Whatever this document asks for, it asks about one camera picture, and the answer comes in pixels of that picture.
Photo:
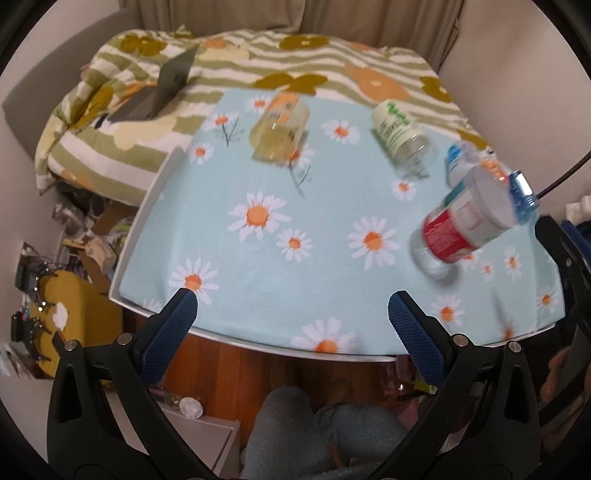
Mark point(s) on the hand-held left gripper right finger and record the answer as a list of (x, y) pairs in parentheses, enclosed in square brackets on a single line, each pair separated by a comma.
[(415, 337)]

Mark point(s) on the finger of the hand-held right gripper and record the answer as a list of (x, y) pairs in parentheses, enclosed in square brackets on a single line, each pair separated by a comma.
[(556, 249)]

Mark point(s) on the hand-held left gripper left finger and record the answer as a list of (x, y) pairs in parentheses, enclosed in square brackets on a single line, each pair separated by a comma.
[(170, 339)]

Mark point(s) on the clear cup red label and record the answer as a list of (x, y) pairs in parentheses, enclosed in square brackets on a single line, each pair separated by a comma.
[(461, 226)]

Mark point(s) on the clear cup green label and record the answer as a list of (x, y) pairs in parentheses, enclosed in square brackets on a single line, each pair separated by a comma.
[(399, 129)]

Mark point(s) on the clear cup orange label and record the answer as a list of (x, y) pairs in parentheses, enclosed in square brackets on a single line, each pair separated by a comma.
[(279, 129)]

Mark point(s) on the person's right hand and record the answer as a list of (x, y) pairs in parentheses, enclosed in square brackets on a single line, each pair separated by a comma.
[(556, 376)]

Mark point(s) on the white object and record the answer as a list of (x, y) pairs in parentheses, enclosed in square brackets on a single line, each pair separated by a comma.
[(581, 207)]

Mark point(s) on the blue plastic bottle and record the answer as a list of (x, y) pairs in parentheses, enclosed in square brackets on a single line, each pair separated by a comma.
[(524, 196)]

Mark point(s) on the clear bottle white cap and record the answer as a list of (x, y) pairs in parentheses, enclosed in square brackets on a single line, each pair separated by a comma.
[(184, 405)]

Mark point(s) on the yellow stool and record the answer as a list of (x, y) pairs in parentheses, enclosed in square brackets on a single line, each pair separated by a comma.
[(69, 318)]

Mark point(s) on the white cabinet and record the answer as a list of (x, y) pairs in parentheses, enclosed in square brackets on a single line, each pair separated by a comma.
[(207, 436)]

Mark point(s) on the clear bottle blue label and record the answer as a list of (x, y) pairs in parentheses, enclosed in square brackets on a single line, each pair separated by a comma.
[(457, 159)]

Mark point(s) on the light blue daisy tablecloth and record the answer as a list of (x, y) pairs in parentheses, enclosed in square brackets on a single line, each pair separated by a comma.
[(314, 240)]

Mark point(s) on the person's grey trousers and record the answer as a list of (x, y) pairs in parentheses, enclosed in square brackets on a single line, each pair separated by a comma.
[(295, 429)]

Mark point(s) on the green striped flower blanket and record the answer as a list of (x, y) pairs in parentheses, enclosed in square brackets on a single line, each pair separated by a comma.
[(138, 147)]

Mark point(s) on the grey laptop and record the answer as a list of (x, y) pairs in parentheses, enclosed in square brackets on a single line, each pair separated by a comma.
[(159, 90)]

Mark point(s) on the beige curtain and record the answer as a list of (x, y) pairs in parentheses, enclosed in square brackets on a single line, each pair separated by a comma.
[(351, 21)]

